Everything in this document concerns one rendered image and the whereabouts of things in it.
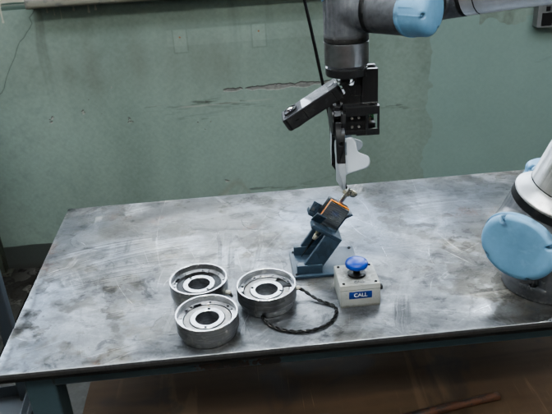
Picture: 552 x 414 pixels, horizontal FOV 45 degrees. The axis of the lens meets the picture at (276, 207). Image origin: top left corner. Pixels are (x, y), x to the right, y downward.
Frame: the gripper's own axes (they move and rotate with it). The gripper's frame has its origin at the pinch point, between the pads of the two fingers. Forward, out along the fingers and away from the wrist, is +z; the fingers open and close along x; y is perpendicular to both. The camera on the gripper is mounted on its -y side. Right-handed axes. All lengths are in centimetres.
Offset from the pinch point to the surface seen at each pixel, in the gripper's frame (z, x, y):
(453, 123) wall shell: 47, 153, 68
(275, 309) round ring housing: 16.6, -16.9, -12.9
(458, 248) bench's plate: 18.8, 2.4, 24.2
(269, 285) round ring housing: 16.2, -9.9, -13.8
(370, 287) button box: 15.0, -14.9, 3.7
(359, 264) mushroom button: 11.4, -13.0, 2.1
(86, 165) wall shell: 52, 146, -87
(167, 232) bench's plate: 18.5, 17.6, -35.1
